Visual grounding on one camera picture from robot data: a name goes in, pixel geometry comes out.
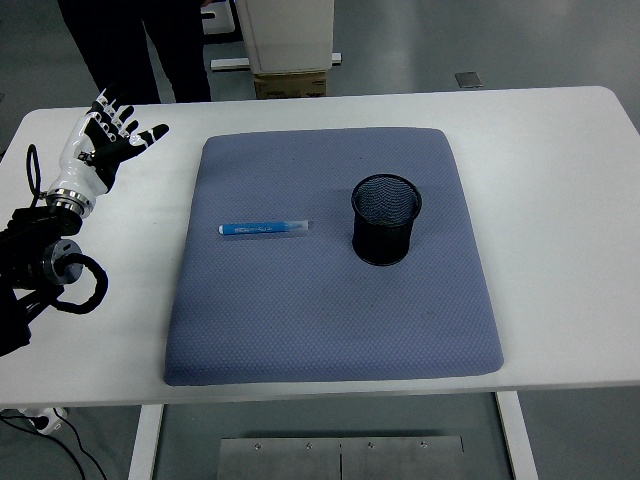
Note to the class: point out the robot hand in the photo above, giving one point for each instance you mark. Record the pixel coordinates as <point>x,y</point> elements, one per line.
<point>75,170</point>

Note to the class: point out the blue marker pen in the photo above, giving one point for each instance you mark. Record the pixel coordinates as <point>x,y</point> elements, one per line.
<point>260,228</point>

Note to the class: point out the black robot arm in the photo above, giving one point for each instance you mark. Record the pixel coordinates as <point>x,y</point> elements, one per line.
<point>30,250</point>

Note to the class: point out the black mesh pen holder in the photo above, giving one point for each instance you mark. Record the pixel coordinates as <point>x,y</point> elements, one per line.
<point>382,240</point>

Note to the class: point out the person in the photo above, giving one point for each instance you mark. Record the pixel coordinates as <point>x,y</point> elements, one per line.
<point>125,45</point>

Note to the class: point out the white appliance with black slot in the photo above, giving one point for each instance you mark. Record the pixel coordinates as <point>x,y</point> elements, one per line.
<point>220,17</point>

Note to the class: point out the cardboard box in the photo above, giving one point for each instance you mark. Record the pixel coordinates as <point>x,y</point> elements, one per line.
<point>290,86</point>

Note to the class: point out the white power strip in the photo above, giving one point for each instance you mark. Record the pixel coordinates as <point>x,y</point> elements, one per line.
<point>47,420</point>

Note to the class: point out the white table leg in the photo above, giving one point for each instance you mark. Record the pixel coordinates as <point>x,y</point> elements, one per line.
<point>145,445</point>
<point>517,440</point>

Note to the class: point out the blue-grey textured mat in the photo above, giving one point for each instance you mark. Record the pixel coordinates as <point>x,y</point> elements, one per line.
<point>325,325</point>

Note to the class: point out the grey metal plate with screws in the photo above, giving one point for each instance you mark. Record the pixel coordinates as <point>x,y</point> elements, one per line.
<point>340,460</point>

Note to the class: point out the small grey floor plate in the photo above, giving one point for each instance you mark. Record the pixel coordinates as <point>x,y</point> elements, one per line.
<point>469,79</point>

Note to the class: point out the white pedestal base bar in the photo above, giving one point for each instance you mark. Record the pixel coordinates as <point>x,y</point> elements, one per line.
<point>227,64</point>

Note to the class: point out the white pedestal cabinet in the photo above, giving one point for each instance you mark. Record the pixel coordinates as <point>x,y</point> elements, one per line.
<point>287,35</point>

